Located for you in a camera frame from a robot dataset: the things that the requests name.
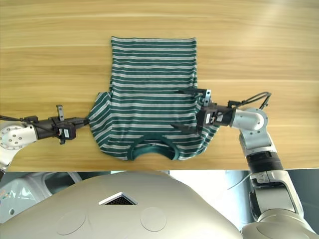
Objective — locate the green striped T-shirt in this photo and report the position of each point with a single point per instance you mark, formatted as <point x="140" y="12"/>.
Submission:
<point x="152" y="99"/>

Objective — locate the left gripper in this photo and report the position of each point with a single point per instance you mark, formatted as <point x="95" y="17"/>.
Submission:
<point x="45" y="129"/>

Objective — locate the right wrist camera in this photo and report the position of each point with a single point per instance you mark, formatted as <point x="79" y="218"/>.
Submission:
<point x="208" y="117"/>

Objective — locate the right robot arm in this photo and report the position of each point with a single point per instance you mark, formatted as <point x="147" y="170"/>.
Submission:
<point x="271" y="189"/>

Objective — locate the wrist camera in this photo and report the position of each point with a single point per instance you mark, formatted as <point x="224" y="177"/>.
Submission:
<point x="67" y="132"/>
<point x="208" y="117"/>

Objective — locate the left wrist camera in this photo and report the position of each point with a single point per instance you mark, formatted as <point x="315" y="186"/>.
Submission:
<point x="67" y="132"/>

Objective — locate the robot body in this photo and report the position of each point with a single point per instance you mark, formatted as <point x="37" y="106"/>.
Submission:
<point x="119" y="211"/>

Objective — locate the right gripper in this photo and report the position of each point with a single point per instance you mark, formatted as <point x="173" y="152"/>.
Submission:
<point x="225" y="116"/>

